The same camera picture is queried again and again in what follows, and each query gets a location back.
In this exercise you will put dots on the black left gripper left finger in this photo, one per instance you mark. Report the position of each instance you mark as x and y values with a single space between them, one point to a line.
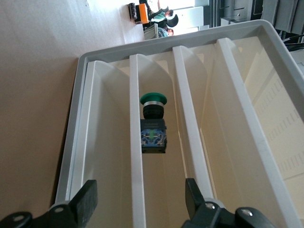
80 209

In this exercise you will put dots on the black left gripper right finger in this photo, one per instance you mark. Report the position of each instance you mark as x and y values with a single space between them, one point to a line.
202 213

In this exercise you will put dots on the green mushroom push button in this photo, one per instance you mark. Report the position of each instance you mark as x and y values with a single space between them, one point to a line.
153 133

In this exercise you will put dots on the white drawer cabinet housing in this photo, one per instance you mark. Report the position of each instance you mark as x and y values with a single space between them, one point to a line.
166 40

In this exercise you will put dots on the orange button enclosure box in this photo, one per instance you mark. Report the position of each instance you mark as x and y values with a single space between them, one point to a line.
142 13

